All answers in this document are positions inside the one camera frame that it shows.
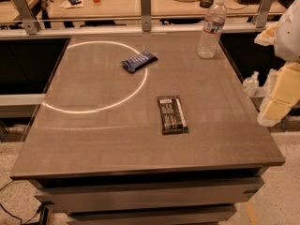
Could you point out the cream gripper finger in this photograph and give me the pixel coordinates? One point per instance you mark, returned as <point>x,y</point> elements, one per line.
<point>267,36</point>
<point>285,93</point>

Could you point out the clear plastic water bottle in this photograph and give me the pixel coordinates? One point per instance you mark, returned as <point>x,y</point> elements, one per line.
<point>212,28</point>

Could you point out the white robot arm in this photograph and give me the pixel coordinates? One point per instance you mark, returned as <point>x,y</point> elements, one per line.
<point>287,36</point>

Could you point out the small clear sanitizer bottle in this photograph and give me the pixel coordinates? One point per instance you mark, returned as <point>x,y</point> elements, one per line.
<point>251,84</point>

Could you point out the blue rxbar blueberry wrapper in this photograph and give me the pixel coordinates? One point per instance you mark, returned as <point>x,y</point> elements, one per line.
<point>138,61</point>

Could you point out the black mesh cup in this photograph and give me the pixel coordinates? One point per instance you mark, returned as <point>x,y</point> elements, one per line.
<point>206,3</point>

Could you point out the black snack bar wrapper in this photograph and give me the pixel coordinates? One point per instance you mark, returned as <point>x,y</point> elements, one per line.
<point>172,115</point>

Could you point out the grey drawer cabinet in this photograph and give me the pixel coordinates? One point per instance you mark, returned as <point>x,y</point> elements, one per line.
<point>173,198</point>

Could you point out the wooden background desk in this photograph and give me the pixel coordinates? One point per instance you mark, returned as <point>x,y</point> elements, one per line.
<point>87,9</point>

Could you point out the grey metal bracket right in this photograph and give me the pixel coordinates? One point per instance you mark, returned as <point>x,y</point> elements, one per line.
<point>260,19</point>

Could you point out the grey metal bracket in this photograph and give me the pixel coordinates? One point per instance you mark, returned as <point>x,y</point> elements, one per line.
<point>260,19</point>
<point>29,21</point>
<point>146,15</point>

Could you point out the grey metal bracket middle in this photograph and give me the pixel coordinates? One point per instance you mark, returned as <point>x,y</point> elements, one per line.
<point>146,15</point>

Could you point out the grey metal bracket left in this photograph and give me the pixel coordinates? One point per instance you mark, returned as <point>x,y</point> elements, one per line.
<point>29,21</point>

